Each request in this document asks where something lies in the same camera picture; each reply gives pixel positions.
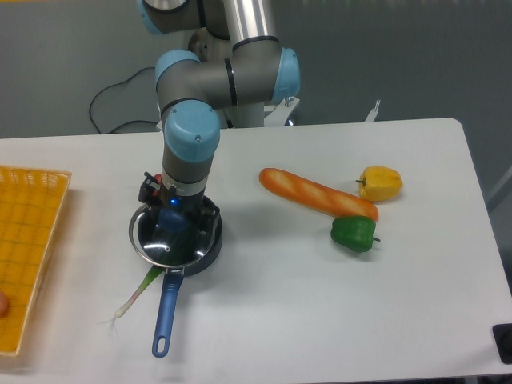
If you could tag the black corner object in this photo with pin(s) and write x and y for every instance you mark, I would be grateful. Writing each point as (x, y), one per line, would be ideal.
(503, 338)

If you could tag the white table bracket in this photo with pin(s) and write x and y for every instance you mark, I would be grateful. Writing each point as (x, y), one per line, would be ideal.
(373, 113)

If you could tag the green bell pepper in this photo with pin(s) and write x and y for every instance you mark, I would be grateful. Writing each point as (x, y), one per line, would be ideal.
(355, 233)

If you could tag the dark pot blue handle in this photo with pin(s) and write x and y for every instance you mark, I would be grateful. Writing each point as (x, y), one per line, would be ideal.
(179, 246)

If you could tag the green onion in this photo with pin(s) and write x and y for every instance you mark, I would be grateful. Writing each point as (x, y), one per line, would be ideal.
(136, 294)

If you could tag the glass pot lid blue knob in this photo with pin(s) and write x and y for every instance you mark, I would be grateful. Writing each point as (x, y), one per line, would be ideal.
(205, 251)

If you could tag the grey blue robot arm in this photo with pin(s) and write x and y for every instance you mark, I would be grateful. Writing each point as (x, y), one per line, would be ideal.
(191, 91)

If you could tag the orange baguette bread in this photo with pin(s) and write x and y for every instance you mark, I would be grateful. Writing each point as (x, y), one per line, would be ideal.
(315, 196)

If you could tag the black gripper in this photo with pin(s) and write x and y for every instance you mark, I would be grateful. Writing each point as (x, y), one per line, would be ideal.
(194, 208)

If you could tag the yellow bell pepper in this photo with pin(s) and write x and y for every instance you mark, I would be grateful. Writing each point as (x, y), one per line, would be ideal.
(379, 183)

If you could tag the yellow woven basket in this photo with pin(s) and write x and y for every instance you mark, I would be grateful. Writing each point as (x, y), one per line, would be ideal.
(31, 202)

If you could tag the red bell pepper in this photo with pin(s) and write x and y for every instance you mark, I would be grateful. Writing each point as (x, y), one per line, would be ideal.
(157, 185)

